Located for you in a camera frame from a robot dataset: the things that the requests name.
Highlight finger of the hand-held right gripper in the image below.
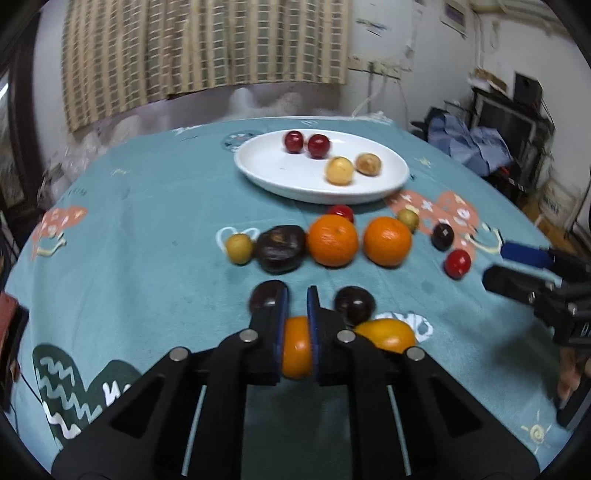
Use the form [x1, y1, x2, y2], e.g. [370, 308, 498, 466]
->
[501, 242, 556, 270]
[482, 265, 565, 306]

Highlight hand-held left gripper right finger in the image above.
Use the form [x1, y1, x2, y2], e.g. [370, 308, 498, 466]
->
[307, 285, 541, 480]

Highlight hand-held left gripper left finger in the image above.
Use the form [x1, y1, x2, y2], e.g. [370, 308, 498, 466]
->
[51, 286, 290, 480]

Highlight small smooth orange tangerine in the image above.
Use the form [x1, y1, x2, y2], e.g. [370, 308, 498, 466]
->
[281, 316, 314, 380]

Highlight small dark purple plum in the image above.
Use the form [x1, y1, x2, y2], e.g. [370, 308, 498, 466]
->
[431, 222, 455, 252]
[334, 285, 375, 325]
[250, 280, 288, 315]

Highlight large dark purple fruit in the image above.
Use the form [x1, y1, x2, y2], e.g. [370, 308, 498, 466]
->
[256, 224, 308, 276]

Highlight yellow-orange oval fruit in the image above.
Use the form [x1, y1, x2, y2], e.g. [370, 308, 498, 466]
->
[353, 318, 417, 354]

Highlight large orange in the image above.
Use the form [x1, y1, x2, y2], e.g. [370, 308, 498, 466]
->
[363, 216, 413, 269]
[307, 215, 360, 268]

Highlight small green-yellow fruit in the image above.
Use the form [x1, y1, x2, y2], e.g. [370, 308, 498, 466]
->
[396, 208, 420, 233]
[224, 233, 255, 265]

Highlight white oval plate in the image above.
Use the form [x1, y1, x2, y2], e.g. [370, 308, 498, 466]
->
[233, 129, 411, 206]

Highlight person's right hand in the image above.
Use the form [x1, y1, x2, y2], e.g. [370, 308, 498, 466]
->
[556, 345, 585, 403]

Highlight blue cloth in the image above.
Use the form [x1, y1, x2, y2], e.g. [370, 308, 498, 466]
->
[427, 112, 516, 177]

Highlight black monitor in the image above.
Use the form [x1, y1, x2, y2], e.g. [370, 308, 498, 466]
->
[475, 89, 552, 160]

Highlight round yellow fruit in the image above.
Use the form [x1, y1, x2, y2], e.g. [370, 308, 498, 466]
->
[325, 156, 356, 187]

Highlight black speaker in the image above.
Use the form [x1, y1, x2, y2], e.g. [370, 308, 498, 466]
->
[513, 72, 544, 104]

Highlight brownish yellow fruit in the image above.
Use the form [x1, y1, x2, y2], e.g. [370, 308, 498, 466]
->
[355, 152, 383, 177]

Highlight cardboard box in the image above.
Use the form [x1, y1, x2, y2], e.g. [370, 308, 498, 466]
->
[470, 68, 509, 92]

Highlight checked beige curtain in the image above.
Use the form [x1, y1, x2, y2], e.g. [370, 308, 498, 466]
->
[61, 0, 352, 134]

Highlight white power cable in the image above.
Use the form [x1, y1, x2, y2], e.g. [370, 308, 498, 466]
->
[352, 69, 386, 118]

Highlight white wall outlets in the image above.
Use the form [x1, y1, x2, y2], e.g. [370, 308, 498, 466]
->
[348, 54, 403, 78]

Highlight framed wall paper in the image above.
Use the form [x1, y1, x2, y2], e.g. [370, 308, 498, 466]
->
[440, 0, 468, 37]

